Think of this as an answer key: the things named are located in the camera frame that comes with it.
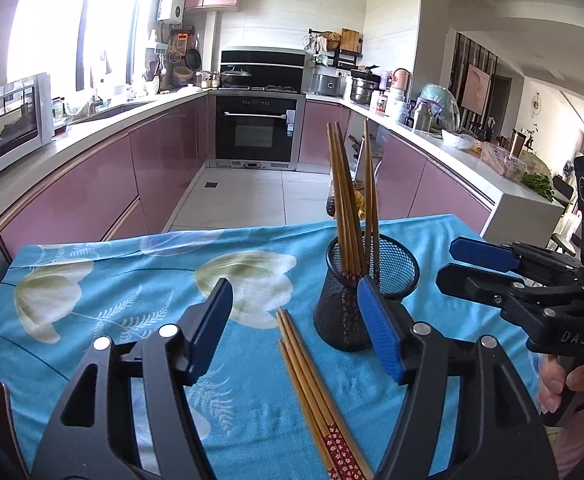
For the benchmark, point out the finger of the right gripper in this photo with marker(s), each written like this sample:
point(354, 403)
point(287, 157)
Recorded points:
point(476, 285)
point(485, 255)

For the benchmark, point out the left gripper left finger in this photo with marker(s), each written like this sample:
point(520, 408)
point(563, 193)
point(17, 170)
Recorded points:
point(91, 433)

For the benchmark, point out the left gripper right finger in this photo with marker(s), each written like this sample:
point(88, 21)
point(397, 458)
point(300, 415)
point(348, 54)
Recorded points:
point(498, 433)

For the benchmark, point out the bamboo chopstick lone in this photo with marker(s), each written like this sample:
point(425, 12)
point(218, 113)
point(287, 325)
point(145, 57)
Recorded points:
point(344, 251)

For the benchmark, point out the person's right hand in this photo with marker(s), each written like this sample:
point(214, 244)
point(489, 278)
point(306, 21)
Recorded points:
point(553, 380)

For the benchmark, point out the green food cover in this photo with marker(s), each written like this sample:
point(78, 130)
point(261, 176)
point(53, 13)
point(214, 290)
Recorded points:
point(443, 105)

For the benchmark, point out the black mesh utensil holder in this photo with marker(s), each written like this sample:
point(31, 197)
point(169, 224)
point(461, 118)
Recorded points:
point(347, 304)

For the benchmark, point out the blue floral tablecloth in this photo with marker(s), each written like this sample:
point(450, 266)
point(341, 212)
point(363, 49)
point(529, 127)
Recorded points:
point(56, 299)

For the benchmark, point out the stainless steel pot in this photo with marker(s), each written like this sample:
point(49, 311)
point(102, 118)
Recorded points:
point(363, 83)

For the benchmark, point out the black built-in oven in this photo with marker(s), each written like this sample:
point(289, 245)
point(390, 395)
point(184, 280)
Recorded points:
point(257, 129)

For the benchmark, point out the black range hood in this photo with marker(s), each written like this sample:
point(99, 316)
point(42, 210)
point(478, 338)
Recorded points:
point(279, 69)

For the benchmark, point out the black wok with lid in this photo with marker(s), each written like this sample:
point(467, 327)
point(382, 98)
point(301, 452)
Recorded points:
point(235, 78)

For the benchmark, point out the white microwave oven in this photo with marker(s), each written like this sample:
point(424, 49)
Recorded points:
point(26, 122)

